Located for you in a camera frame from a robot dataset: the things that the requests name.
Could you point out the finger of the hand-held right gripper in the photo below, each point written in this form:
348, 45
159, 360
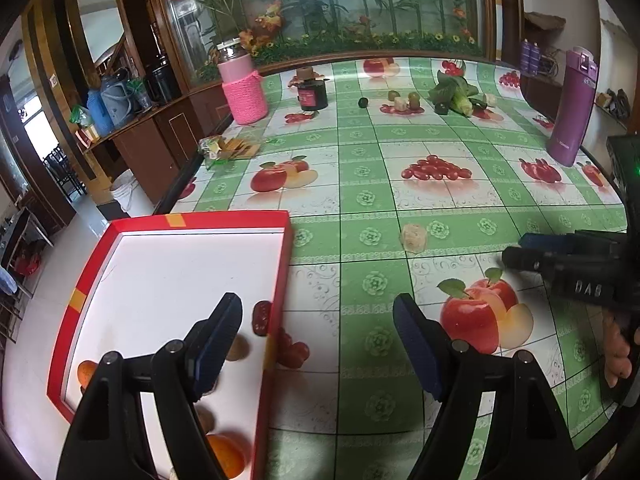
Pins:
525, 259
542, 241

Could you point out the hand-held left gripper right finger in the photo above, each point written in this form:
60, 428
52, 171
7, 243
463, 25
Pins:
419, 350

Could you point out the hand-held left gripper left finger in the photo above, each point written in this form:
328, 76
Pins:
216, 355

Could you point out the brown kiwi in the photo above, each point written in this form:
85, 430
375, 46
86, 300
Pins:
238, 348

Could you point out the red date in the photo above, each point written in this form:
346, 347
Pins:
261, 318

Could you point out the red box with white inside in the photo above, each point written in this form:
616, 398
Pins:
175, 280

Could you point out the orange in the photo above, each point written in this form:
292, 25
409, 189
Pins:
85, 373
227, 455

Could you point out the beige lumpy ball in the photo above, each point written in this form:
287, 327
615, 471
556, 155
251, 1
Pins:
414, 238

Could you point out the person's right hand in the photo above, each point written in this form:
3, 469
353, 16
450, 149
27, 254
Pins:
617, 355

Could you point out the purple thermos bottle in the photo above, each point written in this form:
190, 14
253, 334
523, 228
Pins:
572, 105

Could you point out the small white vegetable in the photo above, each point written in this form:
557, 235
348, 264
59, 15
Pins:
491, 100

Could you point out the dark cucumber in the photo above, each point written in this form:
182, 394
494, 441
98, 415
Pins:
478, 103

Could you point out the dark shoe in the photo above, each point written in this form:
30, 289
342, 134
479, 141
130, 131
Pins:
607, 99
623, 103

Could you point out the corn cob with husk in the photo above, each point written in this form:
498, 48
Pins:
463, 105

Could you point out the fruit print green tablecloth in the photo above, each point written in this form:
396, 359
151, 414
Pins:
360, 200

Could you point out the small dark green vegetable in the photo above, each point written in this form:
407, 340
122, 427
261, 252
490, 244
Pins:
441, 108

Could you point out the green leafy vegetable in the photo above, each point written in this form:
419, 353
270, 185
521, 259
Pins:
447, 91

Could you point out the small purple bottle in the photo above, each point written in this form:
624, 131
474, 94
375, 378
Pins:
535, 58
525, 58

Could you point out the white plastic bucket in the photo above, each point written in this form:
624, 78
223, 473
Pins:
123, 193

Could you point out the small pale cube fruit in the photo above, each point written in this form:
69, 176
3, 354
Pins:
400, 105

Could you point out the clear snack packet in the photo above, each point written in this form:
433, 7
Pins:
227, 148

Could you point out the small brown fruit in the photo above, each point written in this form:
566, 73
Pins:
393, 95

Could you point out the brown wooden sideboard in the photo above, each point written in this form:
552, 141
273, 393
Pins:
150, 150

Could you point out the brown cardboard piece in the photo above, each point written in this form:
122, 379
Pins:
545, 20

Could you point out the dark wooden chair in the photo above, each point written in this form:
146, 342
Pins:
62, 170

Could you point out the glass jar with pink knit sleeve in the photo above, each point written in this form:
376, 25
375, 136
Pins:
243, 95

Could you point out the blue plastic jug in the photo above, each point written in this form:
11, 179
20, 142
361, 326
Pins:
100, 113

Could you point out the black jar with red label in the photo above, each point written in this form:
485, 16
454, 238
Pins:
312, 95

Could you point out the grey watering can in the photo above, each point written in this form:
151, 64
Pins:
120, 100

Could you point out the green packet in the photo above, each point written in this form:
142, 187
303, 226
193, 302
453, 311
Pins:
80, 117

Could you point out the black kettle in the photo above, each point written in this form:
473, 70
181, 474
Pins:
165, 83

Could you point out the glass case with artificial flowers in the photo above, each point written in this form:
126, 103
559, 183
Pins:
325, 5

